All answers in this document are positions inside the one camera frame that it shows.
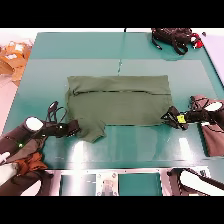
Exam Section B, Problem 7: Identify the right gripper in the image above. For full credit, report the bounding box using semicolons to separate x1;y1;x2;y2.
161;105;190;131

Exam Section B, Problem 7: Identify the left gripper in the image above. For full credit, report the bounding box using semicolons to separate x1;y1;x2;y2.
55;119;81;138

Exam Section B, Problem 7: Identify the green T-shirt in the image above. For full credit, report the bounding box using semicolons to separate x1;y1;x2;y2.
64;75;175;144

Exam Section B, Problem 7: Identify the red-brown garment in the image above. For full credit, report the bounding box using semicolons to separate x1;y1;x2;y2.
191;94;224;158

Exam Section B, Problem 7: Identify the orange garment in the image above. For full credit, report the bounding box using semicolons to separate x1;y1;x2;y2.
14;152;50;177

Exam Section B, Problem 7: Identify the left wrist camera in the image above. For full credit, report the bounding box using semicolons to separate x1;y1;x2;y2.
46;100;68;125

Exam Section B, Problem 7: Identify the silver frame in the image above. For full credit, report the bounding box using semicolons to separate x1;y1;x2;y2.
43;167;224;197

